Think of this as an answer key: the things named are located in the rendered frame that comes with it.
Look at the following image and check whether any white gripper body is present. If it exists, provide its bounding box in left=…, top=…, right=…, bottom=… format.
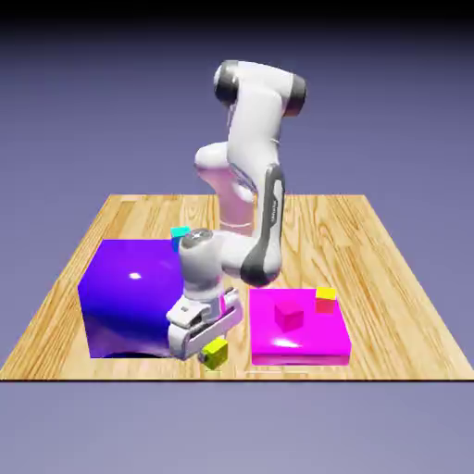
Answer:
left=168, top=287, right=245, bottom=361

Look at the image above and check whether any small yellow-green cube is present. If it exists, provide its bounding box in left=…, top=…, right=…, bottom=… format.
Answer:
left=202, top=337, right=230, bottom=370

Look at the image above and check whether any small magenta cube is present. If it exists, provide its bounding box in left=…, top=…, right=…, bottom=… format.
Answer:
left=274, top=300, right=306, bottom=333

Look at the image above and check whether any small cyan cube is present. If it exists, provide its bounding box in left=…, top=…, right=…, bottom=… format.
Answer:
left=169, top=226, right=193, bottom=254

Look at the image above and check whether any large purple box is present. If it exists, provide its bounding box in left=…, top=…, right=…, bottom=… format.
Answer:
left=77, top=238, right=185, bottom=359

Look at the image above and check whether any large magenta box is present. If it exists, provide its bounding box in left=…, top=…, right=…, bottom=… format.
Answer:
left=248, top=287, right=353, bottom=367

